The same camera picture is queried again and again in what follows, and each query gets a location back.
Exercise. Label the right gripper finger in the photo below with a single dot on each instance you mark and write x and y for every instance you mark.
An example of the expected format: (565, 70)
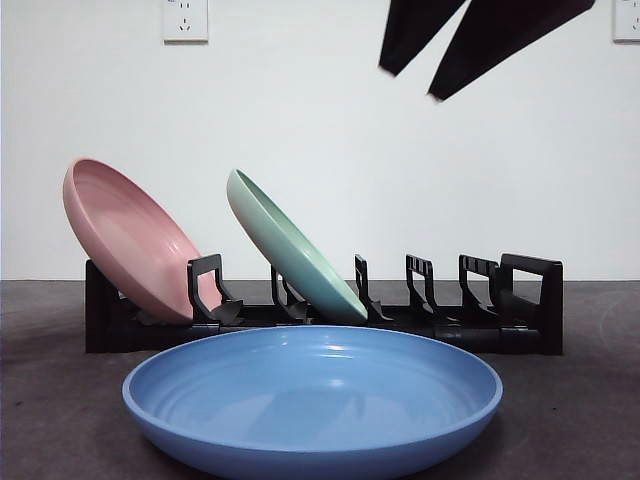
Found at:
(415, 30)
(500, 40)

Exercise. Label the green plate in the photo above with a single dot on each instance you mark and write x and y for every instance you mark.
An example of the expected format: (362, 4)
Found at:
(280, 245)

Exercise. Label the pink plate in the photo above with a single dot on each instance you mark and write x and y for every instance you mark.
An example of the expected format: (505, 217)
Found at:
(130, 240)

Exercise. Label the blue plate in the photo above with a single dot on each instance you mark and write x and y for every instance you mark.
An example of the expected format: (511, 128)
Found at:
(300, 400)

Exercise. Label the black plate rack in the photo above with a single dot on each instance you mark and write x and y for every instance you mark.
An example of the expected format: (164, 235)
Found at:
(552, 310)

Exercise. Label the white wall socket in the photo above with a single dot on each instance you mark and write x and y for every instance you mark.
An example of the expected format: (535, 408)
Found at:
(627, 22)
(185, 22)

